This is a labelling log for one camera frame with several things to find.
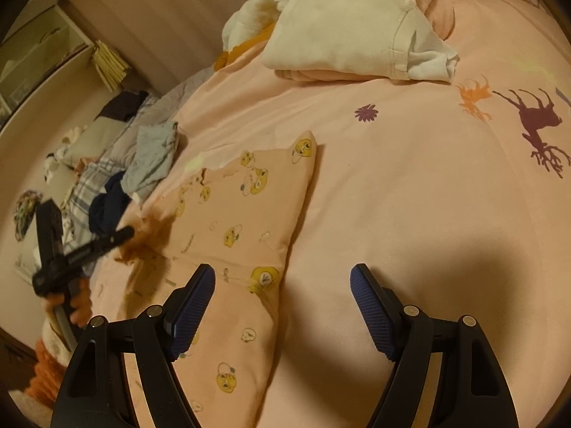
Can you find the pink crumpled garment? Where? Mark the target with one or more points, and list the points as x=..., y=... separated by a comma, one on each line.
x=430, y=0

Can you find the navy garment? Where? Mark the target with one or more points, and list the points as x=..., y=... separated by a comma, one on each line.
x=109, y=205

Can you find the pink printed bed cover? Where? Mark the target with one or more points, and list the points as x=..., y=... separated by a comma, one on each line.
x=401, y=196

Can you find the black garment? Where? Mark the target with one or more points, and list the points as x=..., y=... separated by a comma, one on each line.
x=120, y=105

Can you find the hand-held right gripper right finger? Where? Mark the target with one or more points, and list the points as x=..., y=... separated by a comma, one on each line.
x=372, y=312

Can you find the grey garment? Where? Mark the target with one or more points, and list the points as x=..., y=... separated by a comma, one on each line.
x=149, y=162

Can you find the orange fuzzy cloth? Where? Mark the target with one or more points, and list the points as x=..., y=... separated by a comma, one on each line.
x=145, y=243

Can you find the small plush toy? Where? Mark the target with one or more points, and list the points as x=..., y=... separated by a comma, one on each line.
x=53, y=167

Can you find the stack of yellow books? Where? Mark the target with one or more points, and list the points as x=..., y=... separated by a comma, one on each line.
x=109, y=64

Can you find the peach folded garment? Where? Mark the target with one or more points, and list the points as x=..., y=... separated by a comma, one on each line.
x=312, y=76

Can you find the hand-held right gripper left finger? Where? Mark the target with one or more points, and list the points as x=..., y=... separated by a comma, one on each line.
x=192, y=316

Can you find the plaid bed sheet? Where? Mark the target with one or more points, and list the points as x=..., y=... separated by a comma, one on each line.
x=84, y=196

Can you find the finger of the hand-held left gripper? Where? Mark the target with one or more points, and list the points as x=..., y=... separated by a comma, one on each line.
x=100, y=247

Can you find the person's left hand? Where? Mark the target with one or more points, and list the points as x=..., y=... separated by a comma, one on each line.
x=82, y=305

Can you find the colourful patterned bag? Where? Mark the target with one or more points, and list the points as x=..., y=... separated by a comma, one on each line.
x=26, y=214

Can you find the pink bear print pajama top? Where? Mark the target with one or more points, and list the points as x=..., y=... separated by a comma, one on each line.
x=232, y=214

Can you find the cream folded sweatshirt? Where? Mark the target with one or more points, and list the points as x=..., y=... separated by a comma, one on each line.
x=339, y=18

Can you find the white fluffy towel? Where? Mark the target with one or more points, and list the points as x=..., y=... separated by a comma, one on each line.
x=250, y=18

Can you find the white shelf unit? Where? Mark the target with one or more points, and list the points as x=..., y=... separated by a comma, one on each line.
x=40, y=62

